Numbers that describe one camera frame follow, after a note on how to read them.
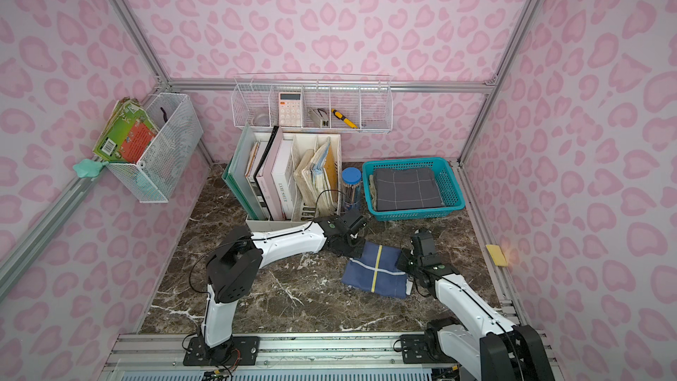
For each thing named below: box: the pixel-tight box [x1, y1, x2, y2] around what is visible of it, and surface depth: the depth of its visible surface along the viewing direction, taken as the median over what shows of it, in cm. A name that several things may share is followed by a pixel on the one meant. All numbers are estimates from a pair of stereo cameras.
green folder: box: [222, 122, 268, 221], surface depth 82 cm
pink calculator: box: [278, 91, 303, 127], surface depth 97 cm
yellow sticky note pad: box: [485, 244, 508, 267], surface depth 97 cm
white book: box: [270, 139, 296, 220], surface depth 89 cm
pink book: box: [255, 125, 283, 222], surface depth 83 cm
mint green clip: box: [73, 158, 110, 179], surface depth 64 cm
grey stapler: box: [307, 108, 330, 128], surface depth 102 cm
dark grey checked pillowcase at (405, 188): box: [373, 167, 445, 211], surface depth 103 cm
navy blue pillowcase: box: [341, 241, 408, 299], surface depth 87 cm
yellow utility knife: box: [331, 108, 359, 129], surface depth 100 cm
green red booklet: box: [92, 97, 160, 165], surface depth 73 cm
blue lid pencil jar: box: [342, 166, 364, 210], surface depth 94 cm
